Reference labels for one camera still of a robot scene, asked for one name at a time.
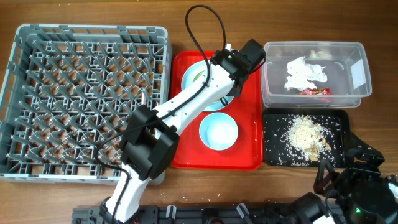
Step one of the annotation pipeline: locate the red plastic tray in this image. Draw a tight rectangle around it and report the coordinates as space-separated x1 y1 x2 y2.
166 50 264 171

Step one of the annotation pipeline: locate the grey dishwasher rack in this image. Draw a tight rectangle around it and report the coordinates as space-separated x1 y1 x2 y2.
1 24 172 185

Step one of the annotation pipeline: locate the white napkin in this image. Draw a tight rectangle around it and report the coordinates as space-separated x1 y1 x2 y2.
284 56 328 91

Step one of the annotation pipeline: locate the black waste tray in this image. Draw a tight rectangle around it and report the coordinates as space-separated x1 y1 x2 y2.
263 108 350 168

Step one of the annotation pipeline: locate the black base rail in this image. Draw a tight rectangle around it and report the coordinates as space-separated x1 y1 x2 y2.
71 203 299 224

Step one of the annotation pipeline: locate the clear plastic bin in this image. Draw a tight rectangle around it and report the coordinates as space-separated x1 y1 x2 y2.
261 41 372 108

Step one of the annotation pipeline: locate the white plastic fork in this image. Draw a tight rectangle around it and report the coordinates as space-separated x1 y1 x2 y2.
141 93 147 105

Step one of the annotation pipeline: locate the red candy wrapper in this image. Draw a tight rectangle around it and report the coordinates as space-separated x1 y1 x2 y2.
300 88 331 95

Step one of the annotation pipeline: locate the light blue bowl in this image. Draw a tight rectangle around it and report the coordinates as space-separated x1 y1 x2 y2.
199 113 239 151

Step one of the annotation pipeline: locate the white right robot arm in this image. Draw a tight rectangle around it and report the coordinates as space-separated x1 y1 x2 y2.
287 132 397 223

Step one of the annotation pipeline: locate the light blue plate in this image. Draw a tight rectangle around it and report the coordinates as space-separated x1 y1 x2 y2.
181 60 234 112

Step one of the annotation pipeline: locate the rice food waste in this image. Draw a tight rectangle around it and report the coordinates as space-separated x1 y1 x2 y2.
288 116 331 163

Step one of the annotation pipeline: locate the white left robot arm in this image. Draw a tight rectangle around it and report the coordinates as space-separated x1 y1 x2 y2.
101 49 254 223

